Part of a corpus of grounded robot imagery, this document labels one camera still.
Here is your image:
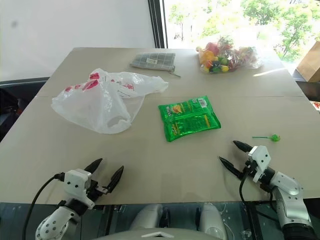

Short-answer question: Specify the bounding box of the grey plaid cloth pouch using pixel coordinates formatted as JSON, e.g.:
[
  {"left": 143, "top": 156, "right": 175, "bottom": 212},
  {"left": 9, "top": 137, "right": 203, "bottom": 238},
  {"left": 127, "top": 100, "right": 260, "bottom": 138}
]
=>
[{"left": 129, "top": 52, "right": 182, "bottom": 79}]

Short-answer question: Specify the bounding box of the dark furniture beside table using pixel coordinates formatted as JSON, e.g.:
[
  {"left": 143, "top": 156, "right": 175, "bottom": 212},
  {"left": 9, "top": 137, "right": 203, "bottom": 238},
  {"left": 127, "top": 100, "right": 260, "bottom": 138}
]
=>
[{"left": 0, "top": 76, "right": 51, "bottom": 142}]

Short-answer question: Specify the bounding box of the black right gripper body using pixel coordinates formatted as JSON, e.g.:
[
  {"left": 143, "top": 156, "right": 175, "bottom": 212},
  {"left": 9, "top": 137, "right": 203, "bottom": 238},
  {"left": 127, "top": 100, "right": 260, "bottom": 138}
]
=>
[{"left": 241, "top": 160, "right": 257, "bottom": 180}]

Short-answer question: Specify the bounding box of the silver rounded robot shell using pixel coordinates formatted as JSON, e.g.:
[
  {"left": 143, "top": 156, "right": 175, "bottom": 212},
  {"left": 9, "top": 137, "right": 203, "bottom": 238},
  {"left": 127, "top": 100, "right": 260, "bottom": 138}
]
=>
[
  {"left": 128, "top": 203, "right": 164, "bottom": 230},
  {"left": 199, "top": 202, "right": 229, "bottom": 238}
]

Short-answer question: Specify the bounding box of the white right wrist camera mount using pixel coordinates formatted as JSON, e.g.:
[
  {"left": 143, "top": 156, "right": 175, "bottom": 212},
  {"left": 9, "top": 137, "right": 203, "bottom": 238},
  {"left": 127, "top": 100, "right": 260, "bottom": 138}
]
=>
[{"left": 247, "top": 145, "right": 272, "bottom": 184}]

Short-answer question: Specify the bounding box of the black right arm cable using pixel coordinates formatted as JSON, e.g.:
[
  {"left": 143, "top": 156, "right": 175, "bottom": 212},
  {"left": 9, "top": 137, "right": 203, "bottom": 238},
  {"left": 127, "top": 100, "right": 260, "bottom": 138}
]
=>
[{"left": 239, "top": 166, "right": 285, "bottom": 226}]

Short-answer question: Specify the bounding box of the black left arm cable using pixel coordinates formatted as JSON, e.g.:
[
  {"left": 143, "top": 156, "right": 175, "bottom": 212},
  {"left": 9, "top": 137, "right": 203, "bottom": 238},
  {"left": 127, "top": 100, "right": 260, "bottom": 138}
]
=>
[{"left": 21, "top": 172, "right": 66, "bottom": 240}]

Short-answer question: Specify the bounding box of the green snack packet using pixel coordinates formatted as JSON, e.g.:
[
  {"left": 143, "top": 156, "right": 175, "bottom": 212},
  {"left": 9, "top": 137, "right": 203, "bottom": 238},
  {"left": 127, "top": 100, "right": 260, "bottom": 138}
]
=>
[{"left": 157, "top": 94, "right": 222, "bottom": 144}]

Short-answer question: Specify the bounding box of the green lollipop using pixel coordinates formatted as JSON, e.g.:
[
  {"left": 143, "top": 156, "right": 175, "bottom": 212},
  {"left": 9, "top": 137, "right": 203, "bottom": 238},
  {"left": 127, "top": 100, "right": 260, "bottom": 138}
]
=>
[{"left": 251, "top": 134, "right": 281, "bottom": 143}]

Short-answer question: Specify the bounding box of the brown cardboard box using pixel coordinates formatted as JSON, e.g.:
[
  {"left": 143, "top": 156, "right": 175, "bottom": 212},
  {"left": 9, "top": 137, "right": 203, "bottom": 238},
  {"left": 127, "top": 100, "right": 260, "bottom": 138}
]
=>
[{"left": 295, "top": 40, "right": 320, "bottom": 83}]

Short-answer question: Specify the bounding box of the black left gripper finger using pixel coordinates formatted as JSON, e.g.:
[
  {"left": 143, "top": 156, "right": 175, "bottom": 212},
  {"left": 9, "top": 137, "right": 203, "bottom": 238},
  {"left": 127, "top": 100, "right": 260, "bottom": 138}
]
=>
[
  {"left": 104, "top": 165, "right": 125, "bottom": 195},
  {"left": 83, "top": 157, "right": 104, "bottom": 174}
]

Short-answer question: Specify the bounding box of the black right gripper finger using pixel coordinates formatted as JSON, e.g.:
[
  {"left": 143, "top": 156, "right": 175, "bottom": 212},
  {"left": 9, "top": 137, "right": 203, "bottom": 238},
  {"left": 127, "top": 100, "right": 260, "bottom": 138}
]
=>
[
  {"left": 232, "top": 140, "right": 253, "bottom": 154},
  {"left": 218, "top": 156, "right": 245, "bottom": 180}
]

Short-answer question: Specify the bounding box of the black window frame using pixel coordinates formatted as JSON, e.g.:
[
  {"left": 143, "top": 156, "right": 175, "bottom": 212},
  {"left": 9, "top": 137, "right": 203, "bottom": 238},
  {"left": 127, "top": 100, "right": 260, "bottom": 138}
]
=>
[{"left": 147, "top": 0, "right": 169, "bottom": 49}]

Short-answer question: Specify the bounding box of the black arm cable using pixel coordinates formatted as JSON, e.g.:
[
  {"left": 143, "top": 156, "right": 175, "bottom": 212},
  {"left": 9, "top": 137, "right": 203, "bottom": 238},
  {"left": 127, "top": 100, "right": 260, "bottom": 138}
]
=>
[
  {"left": 239, "top": 166, "right": 285, "bottom": 226},
  {"left": 21, "top": 172, "right": 66, "bottom": 240}
]

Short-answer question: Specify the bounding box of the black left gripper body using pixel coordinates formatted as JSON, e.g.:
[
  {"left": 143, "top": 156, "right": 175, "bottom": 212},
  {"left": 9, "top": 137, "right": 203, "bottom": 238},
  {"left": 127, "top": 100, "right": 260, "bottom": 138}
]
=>
[{"left": 87, "top": 178, "right": 109, "bottom": 203}]

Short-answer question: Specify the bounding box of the grey robot chest panel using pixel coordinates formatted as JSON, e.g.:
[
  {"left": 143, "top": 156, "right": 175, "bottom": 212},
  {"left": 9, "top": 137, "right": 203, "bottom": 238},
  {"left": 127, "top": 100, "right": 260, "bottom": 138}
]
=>
[{"left": 91, "top": 225, "right": 227, "bottom": 240}]

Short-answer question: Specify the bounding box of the white red-printed plastic bag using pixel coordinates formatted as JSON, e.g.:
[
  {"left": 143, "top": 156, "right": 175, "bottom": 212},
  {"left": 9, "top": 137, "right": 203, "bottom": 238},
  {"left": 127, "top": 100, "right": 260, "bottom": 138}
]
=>
[{"left": 51, "top": 67, "right": 170, "bottom": 135}]

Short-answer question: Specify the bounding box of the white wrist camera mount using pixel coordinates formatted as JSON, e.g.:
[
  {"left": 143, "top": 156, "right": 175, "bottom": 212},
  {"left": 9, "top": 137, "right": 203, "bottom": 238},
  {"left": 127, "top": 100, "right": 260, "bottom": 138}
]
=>
[
  {"left": 247, "top": 145, "right": 272, "bottom": 184},
  {"left": 63, "top": 168, "right": 95, "bottom": 210}
]

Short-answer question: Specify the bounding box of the clear bag of colourful toys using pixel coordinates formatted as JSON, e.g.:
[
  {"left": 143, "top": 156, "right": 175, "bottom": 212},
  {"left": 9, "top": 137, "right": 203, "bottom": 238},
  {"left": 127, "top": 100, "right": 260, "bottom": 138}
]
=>
[{"left": 195, "top": 35, "right": 266, "bottom": 74}]

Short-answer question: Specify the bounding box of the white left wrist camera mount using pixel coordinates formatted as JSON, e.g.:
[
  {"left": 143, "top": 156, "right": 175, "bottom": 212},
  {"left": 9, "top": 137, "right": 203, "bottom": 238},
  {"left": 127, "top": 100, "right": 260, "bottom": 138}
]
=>
[{"left": 63, "top": 168, "right": 95, "bottom": 210}]

